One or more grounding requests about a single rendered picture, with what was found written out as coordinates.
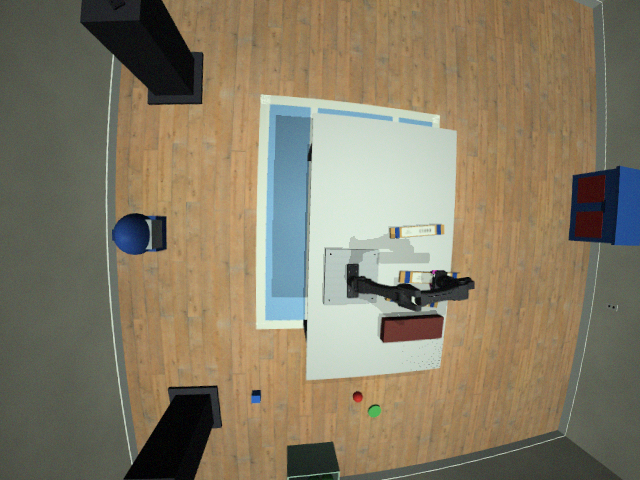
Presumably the white electrode pack with printed label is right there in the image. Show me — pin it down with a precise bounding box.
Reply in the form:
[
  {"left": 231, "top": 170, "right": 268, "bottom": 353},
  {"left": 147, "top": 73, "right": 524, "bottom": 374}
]
[{"left": 389, "top": 224, "right": 444, "bottom": 238}]

